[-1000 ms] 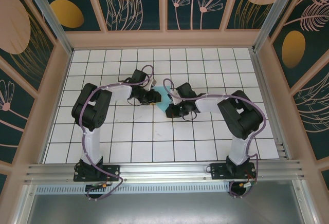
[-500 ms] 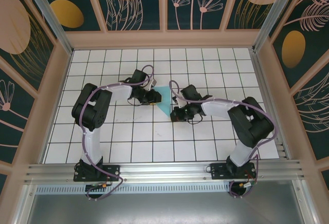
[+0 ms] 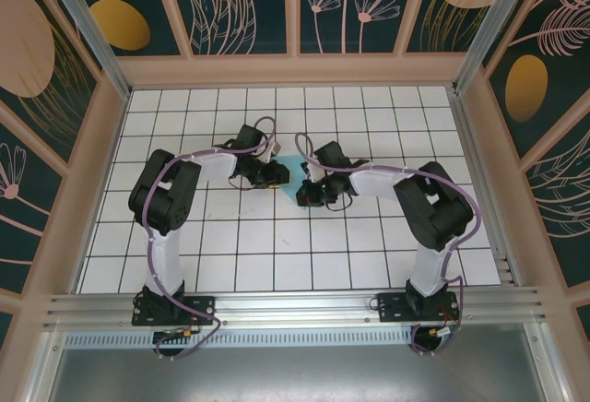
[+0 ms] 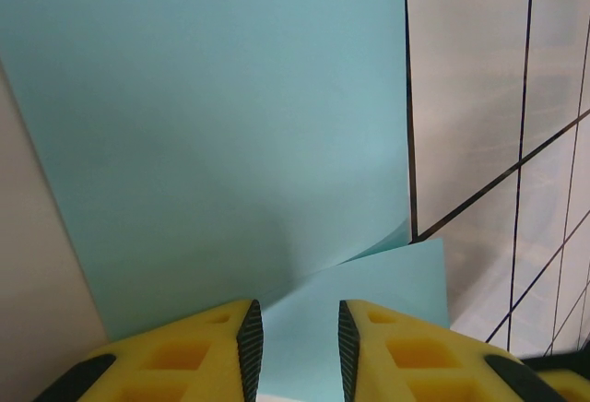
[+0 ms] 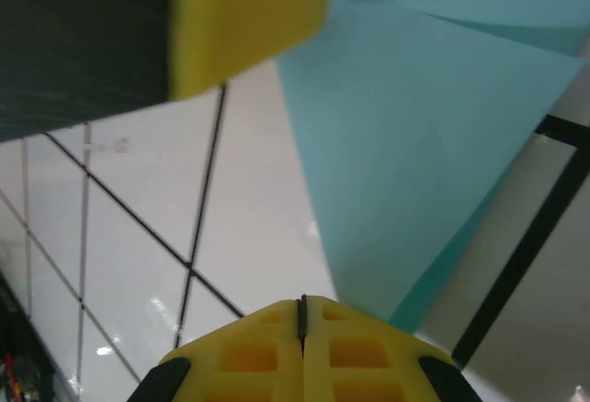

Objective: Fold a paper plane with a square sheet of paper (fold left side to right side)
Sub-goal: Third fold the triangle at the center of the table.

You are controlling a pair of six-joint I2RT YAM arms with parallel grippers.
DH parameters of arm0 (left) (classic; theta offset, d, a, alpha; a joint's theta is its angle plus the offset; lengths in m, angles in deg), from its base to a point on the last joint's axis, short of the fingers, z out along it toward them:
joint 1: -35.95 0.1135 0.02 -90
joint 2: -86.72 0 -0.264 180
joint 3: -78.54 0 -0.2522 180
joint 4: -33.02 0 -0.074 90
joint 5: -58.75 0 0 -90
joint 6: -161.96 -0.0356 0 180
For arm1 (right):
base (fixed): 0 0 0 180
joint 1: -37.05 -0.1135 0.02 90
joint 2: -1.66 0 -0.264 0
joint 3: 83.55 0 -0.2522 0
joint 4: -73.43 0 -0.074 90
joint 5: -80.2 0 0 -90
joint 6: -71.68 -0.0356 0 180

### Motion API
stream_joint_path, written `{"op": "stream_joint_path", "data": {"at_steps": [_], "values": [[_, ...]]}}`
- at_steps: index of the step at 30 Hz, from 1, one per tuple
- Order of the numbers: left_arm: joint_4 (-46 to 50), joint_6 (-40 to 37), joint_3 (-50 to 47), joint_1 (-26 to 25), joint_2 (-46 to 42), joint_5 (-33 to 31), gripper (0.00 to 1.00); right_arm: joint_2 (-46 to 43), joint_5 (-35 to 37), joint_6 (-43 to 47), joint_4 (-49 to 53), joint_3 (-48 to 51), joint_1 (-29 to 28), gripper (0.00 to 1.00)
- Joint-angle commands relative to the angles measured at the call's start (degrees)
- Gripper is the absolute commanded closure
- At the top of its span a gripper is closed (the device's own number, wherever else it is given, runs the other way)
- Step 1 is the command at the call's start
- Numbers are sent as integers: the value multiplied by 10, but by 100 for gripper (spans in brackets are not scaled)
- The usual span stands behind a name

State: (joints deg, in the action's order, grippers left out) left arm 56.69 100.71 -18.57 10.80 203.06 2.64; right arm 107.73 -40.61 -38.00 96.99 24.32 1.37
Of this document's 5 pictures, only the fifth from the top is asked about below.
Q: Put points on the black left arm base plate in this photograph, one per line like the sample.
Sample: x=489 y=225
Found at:
x=14 y=365

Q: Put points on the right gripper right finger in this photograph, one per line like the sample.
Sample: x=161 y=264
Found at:
x=359 y=360

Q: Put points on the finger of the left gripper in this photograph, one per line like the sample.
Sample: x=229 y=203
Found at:
x=230 y=15

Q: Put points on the light blue cloth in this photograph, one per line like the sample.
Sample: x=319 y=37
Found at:
x=415 y=144

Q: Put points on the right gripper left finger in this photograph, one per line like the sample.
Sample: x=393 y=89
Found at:
x=249 y=360

